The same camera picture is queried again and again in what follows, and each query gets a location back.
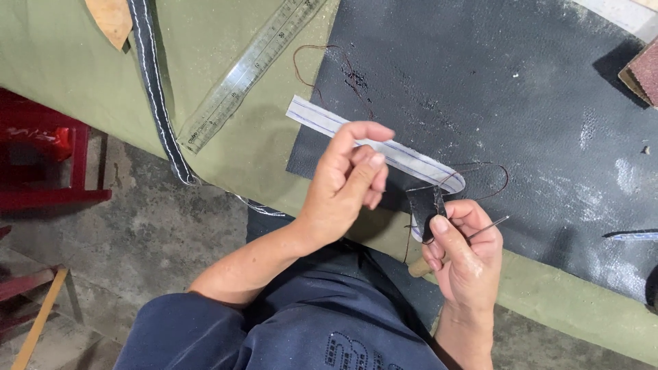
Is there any person's left hand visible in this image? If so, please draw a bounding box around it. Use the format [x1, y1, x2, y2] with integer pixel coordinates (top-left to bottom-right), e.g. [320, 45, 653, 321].
[294, 121, 396, 244]

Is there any person's right hand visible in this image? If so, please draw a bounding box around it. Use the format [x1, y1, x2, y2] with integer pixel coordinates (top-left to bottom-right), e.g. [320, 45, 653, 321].
[422, 199, 504, 308]

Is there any wooden-handled stitching awl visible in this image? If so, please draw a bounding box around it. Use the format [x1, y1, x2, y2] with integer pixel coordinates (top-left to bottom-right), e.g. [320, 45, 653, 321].
[408, 215, 511, 279]

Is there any black white-backed leather strip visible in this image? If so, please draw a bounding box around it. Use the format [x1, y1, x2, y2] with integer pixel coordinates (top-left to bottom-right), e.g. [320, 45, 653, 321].
[286, 95, 466, 244]

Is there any person's navy blue clothing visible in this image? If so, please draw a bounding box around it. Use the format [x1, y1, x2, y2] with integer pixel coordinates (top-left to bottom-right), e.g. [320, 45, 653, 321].
[113, 206, 463, 370]

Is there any dark red thread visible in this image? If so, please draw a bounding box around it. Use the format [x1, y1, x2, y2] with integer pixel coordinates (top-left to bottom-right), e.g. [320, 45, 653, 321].
[292, 44, 510, 265]

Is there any black leather sheet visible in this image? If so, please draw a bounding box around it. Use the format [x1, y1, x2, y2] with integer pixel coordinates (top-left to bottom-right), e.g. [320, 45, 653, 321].
[286, 0, 658, 305]

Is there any clear plastic ruler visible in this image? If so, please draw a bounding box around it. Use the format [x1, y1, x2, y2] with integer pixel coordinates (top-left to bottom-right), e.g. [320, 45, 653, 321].
[176, 0, 328, 156]

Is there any blue pen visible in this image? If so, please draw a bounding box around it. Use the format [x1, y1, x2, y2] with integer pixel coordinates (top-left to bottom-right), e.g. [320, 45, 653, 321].
[608, 231, 658, 242]

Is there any sandpaper block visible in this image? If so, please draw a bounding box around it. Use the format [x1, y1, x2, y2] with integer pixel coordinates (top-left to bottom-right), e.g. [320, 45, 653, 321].
[617, 36, 658, 110]

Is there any olive green table cover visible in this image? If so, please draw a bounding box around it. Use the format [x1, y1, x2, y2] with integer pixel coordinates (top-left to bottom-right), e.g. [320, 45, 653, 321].
[0, 0, 658, 367]

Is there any white board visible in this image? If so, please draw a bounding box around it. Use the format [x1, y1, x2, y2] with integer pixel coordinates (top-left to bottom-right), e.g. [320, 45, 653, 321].
[572, 0, 658, 45]

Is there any tan leather piece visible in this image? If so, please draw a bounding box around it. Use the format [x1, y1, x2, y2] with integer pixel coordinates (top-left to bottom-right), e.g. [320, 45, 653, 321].
[84, 0, 134, 51]

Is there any yellow wooden stick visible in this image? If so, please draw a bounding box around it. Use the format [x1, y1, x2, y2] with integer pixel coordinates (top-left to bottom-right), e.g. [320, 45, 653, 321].
[10, 266, 70, 370]

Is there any black stitched leather strap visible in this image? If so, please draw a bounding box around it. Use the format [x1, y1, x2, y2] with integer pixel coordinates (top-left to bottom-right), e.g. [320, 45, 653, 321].
[126, 0, 199, 187]

